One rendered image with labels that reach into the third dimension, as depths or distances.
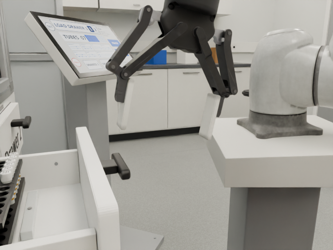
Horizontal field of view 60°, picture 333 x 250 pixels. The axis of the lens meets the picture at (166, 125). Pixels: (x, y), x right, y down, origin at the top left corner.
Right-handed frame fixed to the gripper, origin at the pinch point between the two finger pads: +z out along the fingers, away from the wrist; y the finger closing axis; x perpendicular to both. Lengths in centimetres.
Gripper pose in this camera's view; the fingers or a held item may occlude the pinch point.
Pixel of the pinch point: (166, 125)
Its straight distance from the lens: 43.1
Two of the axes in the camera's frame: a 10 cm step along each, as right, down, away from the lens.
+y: -9.2, -1.2, -3.8
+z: -2.0, 9.7, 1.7
